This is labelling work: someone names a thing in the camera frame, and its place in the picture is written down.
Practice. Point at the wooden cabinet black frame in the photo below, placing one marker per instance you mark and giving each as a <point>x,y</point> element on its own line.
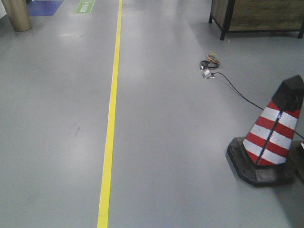
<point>236,16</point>

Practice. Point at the green footprint floor sign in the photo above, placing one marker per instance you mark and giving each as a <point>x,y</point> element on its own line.
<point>84,7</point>

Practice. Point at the golden cylindrical column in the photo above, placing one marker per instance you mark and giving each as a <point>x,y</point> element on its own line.
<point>18,14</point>

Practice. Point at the red white traffic cone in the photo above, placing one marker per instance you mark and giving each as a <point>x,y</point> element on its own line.
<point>261,157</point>

